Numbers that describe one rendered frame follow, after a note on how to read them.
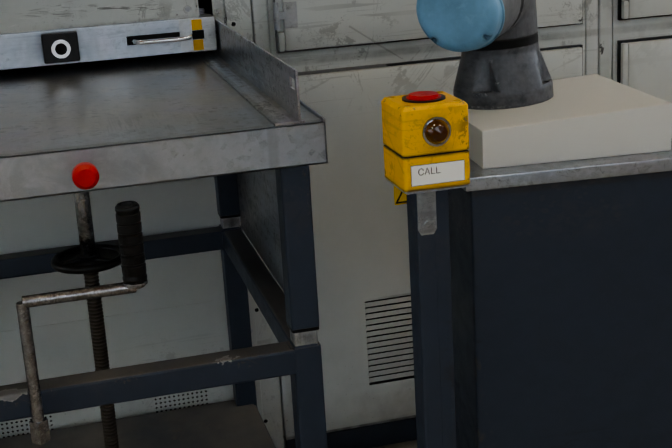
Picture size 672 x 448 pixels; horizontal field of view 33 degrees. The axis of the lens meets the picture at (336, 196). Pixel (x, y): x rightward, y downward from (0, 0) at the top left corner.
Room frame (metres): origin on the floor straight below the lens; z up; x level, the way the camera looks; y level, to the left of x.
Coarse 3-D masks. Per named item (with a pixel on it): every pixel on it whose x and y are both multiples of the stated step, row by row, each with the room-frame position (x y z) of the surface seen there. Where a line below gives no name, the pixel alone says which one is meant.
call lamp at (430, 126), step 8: (432, 120) 1.25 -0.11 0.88; (440, 120) 1.25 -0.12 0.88; (424, 128) 1.25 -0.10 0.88; (432, 128) 1.24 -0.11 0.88; (440, 128) 1.24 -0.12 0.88; (448, 128) 1.25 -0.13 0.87; (424, 136) 1.25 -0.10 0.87; (432, 136) 1.24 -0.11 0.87; (440, 136) 1.24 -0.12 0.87; (448, 136) 1.25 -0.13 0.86; (432, 144) 1.25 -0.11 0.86; (440, 144) 1.25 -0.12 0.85
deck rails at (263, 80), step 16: (224, 32) 1.98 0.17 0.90; (224, 48) 1.99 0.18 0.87; (240, 48) 1.83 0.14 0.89; (256, 48) 1.70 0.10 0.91; (208, 64) 1.97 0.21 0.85; (224, 64) 1.96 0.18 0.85; (240, 64) 1.85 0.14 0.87; (256, 64) 1.71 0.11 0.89; (272, 64) 1.59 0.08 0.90; (224, 80) 1.81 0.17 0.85; (240, 80) 1.79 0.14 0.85; (256, 80) 1.72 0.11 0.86; (272, 80) 1.60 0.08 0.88; (288, 80) 1.49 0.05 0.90; (256, 96) 1.64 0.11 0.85; (272, 96) 1.61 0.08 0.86; (288, 96) 1.50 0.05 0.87; (272, 112) 1.51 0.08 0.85; (288, 112) 1.51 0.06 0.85
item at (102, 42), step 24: (120, 24) 2.00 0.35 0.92; (144, 24) 2.01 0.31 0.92; (168, 24) 2.02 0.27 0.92; (0, 48) 1.95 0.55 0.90; (24, 48) 1.96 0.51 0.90; (96, 48) 1.99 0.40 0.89; (120, 48) 2.00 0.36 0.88; (144, 48) 2.01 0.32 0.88; (168, 48) 2.02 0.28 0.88; (216, 48) 2.04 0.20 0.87
